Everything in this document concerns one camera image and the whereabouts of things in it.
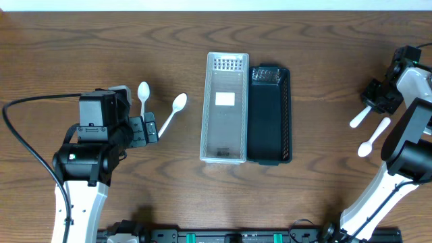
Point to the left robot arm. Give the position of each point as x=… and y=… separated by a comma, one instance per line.
x=91, y=150

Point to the white plastic fork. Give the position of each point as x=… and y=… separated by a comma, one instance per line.
x=355, y=122
x=366, y=147

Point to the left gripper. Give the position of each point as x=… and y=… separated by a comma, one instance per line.
x=138, y=138

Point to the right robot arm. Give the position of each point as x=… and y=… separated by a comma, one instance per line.
x=406, y=157

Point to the white plastic fork top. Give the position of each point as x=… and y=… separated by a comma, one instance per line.
x=355, y=122

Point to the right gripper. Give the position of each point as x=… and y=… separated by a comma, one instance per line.
x=367, y=94

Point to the clear plastic basket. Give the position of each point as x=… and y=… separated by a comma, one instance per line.
x=225, y=109

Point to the white plastic spoon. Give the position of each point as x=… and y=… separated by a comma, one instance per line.
x=143, y=93
x=178, y=104

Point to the black plastic basket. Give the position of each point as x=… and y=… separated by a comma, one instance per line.
x=269, y=137

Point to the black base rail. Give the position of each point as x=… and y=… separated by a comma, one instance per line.
x=130, y=231

